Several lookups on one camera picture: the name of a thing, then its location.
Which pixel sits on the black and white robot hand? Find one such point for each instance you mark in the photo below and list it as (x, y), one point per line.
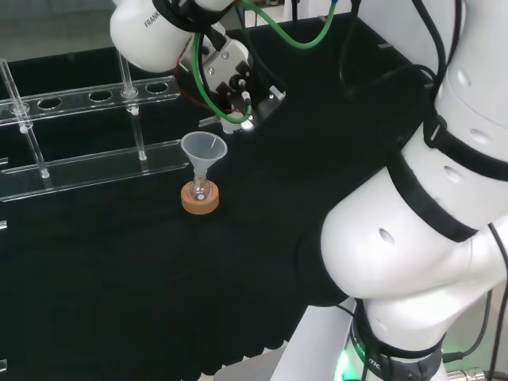
(232, 126)

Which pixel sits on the clear plastic funnel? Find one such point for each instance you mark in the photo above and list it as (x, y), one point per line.
(202, 152)

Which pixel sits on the small round-bottom glass flask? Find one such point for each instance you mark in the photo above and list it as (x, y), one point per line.
(198, 193)

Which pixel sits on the clear acrylic funnel stand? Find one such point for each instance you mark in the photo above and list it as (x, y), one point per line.
(99, 168)

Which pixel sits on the grey tape piece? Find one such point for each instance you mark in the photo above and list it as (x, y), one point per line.
(386, 46)

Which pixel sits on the black cloth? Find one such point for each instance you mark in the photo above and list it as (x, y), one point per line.
(119, 278)

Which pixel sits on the clear acrylic clip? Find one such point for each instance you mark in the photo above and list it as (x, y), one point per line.
(3, 364)
(3, 160)
(3, 224)

